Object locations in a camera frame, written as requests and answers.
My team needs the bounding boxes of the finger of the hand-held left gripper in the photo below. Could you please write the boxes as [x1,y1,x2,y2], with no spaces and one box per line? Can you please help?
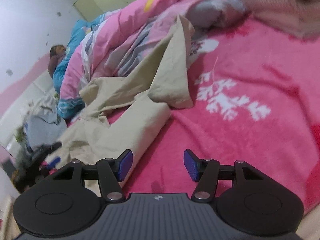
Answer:
[46,156,62,168]

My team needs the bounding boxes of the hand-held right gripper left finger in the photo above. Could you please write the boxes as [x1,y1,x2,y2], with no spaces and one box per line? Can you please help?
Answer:
[51,149,133,202]

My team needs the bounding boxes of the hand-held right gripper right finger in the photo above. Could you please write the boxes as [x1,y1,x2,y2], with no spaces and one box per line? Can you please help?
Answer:
[184,149,267,202]

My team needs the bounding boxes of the beige pants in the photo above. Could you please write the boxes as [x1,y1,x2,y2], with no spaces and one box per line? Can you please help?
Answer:
[57,14,196,189]

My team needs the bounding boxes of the stack of folded clothes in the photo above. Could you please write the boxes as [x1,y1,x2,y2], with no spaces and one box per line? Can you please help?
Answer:
[235,0,320,39]

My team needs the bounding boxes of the grey sweatshirt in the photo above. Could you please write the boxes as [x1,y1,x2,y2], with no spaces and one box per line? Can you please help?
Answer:
[25,115,67,150]

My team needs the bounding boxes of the white fluffy blanket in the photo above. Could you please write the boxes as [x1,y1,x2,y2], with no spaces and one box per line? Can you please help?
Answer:
[24,95,59,120]

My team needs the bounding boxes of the pink floral bed blanket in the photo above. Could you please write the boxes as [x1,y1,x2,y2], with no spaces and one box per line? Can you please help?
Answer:
[41,17,320,218]

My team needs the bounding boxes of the pink and white headboard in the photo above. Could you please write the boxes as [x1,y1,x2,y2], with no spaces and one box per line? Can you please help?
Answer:
[0,52,57,153]

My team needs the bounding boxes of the pink and blue patterned quilt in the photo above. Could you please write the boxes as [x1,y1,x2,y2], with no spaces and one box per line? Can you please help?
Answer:
[51,0,248,119]

